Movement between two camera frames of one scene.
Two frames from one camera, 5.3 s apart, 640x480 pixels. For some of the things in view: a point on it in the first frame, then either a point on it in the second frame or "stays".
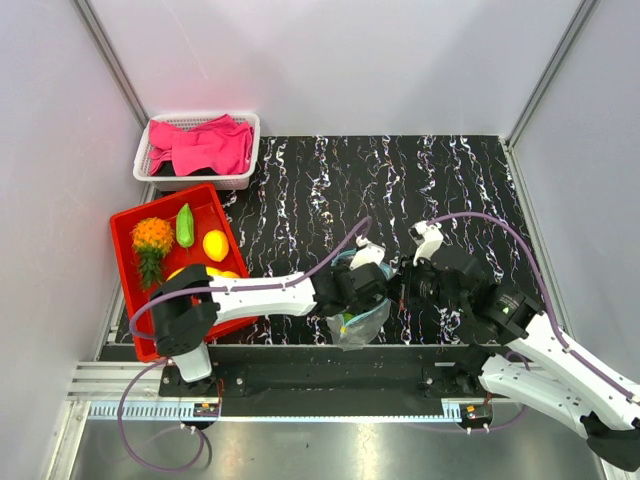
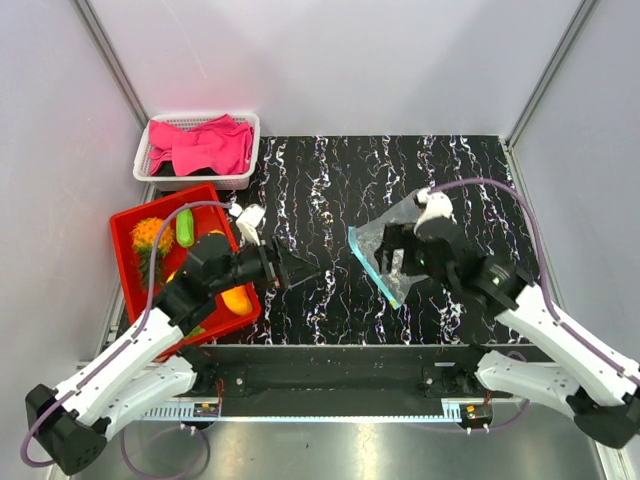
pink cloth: [221, 146] stays
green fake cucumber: [184, 226] stays
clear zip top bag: [352, 328] → [367, 236]
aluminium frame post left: [116, 68] stays
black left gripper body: [360, 303] → [256, 265]
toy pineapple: [152, 238] stays
